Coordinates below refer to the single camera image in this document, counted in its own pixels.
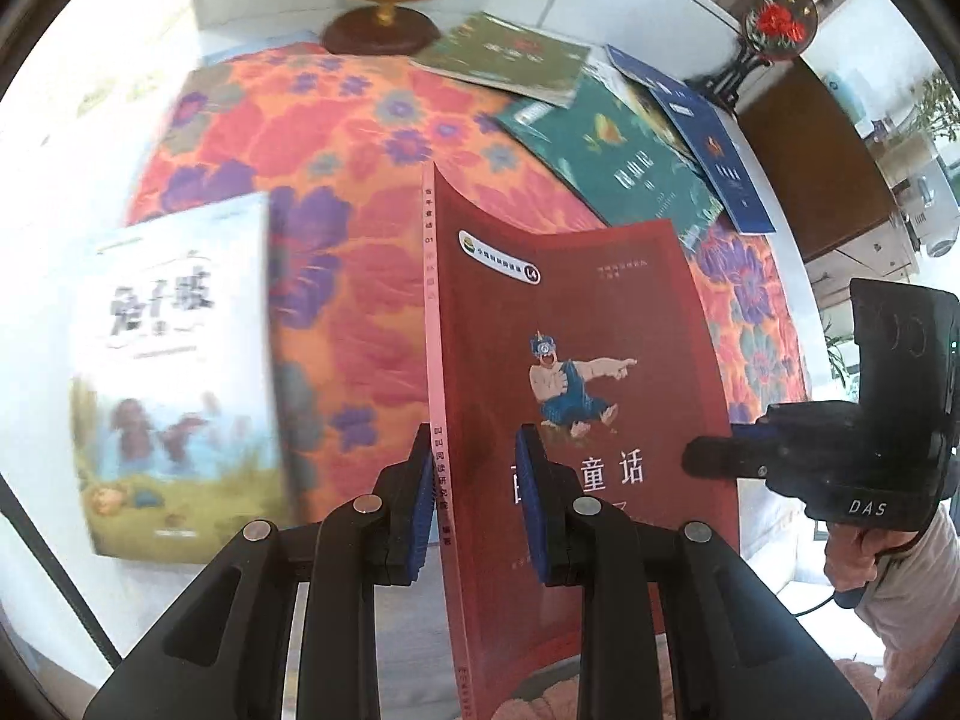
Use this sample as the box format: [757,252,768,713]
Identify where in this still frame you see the potted plant beige pot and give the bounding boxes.
[911,71,960,166]

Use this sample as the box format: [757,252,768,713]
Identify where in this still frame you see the olive green butterfly book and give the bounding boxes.
[411,11,593,107]

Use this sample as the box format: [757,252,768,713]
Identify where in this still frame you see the person's right forearm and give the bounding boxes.
[874,502,960,695]

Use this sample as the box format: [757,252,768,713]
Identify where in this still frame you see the blue book deer rider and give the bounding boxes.
[664,79,779,235]

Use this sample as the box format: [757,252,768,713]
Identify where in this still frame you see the red flower fan ornament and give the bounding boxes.
[686,0,833,117]

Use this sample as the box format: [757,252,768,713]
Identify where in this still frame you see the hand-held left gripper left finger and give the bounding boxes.
[82,426,438,720]

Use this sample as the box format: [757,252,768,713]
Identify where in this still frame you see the dark wooden cabinet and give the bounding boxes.
[735,56,901,263]

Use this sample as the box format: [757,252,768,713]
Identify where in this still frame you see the person's right hand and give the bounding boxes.
[825,521,923,592]

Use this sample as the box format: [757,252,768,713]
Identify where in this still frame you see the left hand-held gripper cable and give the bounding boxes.
[0,476,121,672]

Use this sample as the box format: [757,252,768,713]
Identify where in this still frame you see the dark green insect book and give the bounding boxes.
[493,79,725,252]

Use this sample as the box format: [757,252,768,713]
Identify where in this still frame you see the orange floral table cloth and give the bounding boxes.
[124,41,811,541]

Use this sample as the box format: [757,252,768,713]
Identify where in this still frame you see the white storybook meadow cover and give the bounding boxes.
[69,191,297,563]

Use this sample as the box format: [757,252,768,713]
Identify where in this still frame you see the dark red fairy-tale book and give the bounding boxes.
[421,161,740,720]

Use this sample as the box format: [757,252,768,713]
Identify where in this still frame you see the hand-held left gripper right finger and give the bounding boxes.
[516,424,875,720]

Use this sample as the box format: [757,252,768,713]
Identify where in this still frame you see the green floor plant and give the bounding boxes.
[821,311,860,391]

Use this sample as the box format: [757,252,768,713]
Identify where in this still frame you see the light blue box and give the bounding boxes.
[821,71,871,121]

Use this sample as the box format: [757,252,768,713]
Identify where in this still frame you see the white drawer cabinet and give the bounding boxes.
[806,202,923,310]

